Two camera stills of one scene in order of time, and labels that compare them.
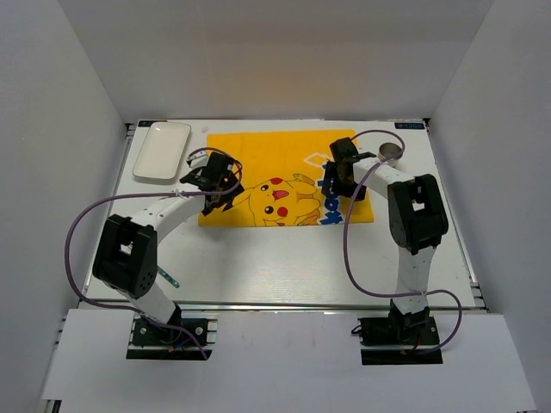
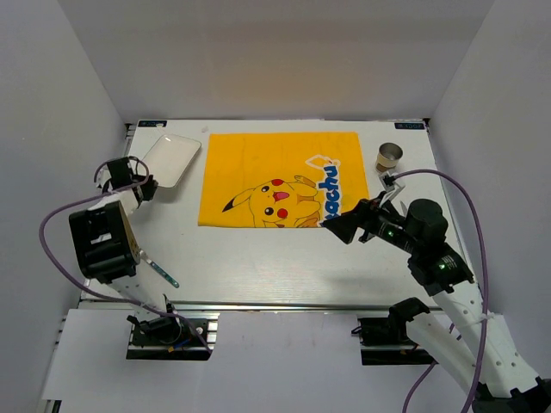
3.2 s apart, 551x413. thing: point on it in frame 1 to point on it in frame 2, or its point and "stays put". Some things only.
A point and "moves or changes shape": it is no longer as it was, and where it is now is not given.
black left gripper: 232,189 to 151,186
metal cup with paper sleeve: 390,150 stays put
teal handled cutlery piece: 167,277 stays put
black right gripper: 358,192 to 364,215
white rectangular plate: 162,150 moves or changes shape
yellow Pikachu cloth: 282,176 stays put
